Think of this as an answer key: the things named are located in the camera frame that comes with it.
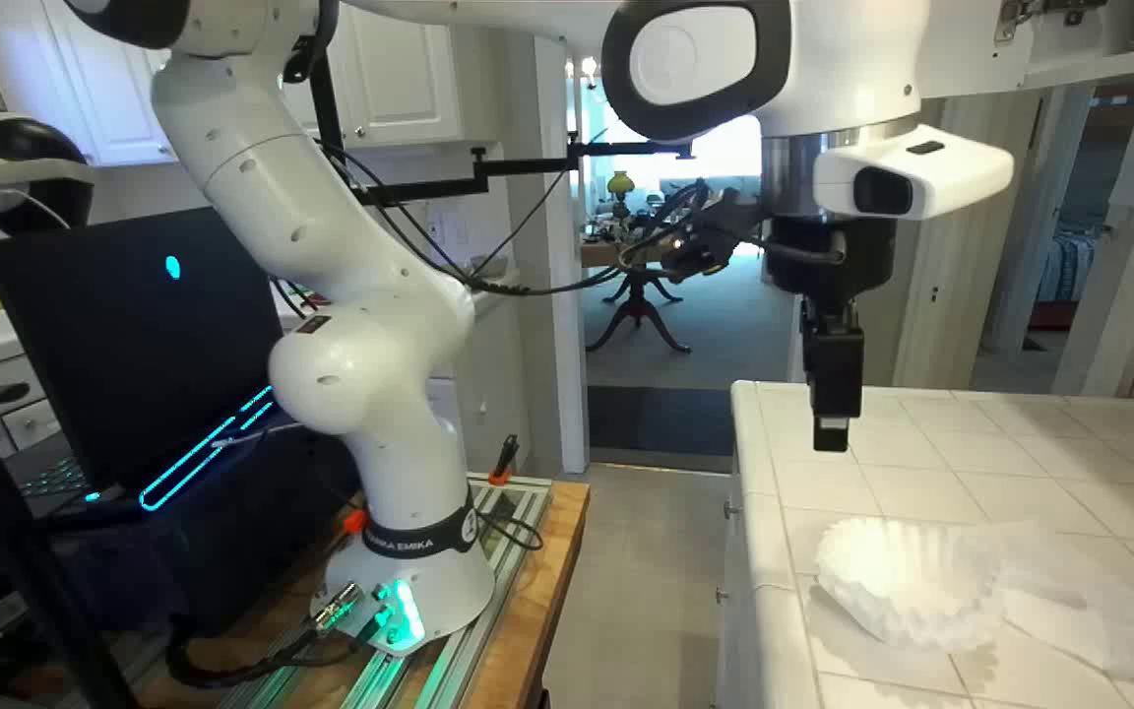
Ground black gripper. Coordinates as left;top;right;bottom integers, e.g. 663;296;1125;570
765;212;903;458

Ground white interior door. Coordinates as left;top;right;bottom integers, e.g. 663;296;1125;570
899;212;1048;389

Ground white open cabinet body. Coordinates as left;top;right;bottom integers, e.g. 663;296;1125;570
995;0;1134;96

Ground white coffee filter stack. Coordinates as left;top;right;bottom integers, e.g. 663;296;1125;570
810;512;1012;657

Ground flower vase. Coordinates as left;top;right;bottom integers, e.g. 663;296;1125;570
603;171;642;239

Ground red black clamp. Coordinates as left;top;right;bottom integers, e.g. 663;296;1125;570
484;428;526;494

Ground clear plastic bag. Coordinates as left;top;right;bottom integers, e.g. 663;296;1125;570
986;523;1134;693

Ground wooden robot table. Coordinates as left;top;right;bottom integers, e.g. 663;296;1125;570
129;474;593;709

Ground black equipment box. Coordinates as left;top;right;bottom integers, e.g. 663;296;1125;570
55;428;366;640

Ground black tripod leg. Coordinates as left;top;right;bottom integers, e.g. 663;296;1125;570
0;352;142;709

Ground white black headset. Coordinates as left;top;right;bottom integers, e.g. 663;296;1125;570
0;112;99;239

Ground dark wooden pedestal table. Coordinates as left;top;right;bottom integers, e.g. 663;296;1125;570
579;227;717;360

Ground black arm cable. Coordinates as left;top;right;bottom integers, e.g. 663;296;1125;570
328;143;628;301

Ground black camera boom stand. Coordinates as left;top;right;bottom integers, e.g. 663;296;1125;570
306;50;701;239

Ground metal base plate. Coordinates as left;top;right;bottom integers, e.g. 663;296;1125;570
250;477;559;709

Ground white wall cabinets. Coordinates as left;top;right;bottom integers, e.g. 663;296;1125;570
0;0;467;171

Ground black base cable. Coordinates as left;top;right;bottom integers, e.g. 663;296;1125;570
164;594;381;693

